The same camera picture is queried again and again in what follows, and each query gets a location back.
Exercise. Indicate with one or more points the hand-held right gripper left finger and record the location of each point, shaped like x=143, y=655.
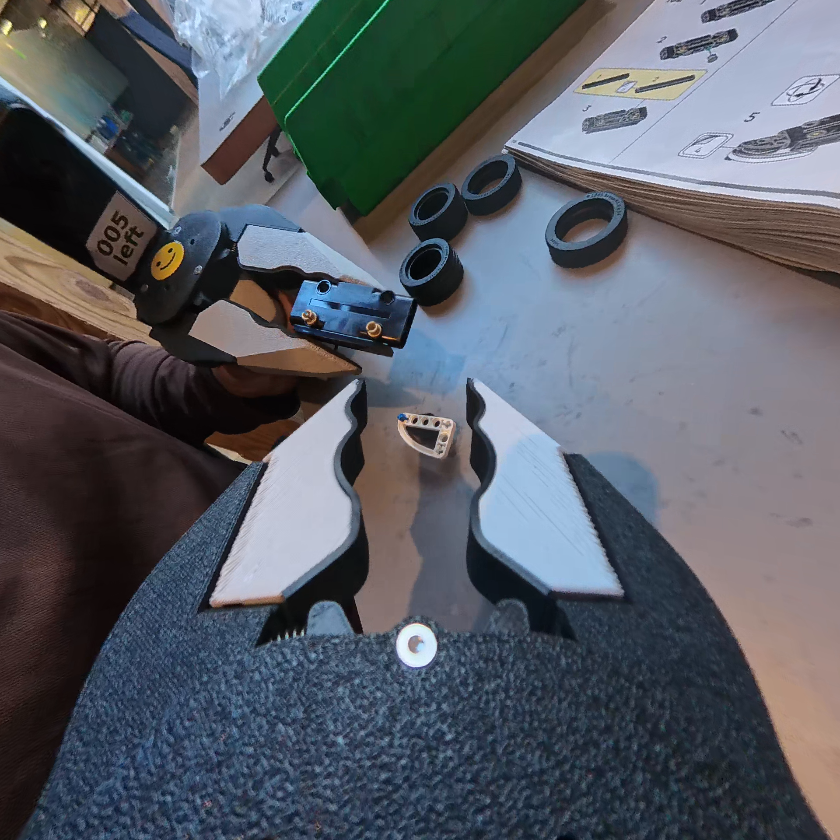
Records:
x=289, y=525

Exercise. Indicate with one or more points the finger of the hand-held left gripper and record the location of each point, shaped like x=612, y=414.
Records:
x=243, y=334
x=289, y=253

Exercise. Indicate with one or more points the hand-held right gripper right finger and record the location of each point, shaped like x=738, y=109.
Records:
x=544, y=525

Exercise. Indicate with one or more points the black panel brick with pins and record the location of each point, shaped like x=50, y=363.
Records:
x=354, y=315

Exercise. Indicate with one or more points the plain white curved brick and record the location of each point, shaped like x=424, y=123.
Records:
x=407, y=438

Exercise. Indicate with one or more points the black toy tyre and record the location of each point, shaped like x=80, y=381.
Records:
x=610, y=243
x=433, y=292
x=453, y=223
x=505, y=197

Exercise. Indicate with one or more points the green plastic bin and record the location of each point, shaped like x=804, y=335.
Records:
x=394, y=98

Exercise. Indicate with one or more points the person's left forearm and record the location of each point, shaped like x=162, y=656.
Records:
x=131, y=374

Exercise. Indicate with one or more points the grey desk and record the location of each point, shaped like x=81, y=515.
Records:
x=656, y=394

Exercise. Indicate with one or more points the person's left hand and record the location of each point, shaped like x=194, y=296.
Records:
x=256, y=384

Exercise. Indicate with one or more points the black chair base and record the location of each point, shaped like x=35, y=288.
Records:
x=270, y=154

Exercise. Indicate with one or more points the white topped table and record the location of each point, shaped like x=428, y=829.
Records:
x=229, y=151

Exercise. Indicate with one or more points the person's clothed body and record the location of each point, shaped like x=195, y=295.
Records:
x=79, y=525

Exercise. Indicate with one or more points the clear plastic bag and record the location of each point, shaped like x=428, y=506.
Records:
x=223, y=33

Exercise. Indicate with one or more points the open instruction booklet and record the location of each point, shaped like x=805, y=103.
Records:
x=656, y=151

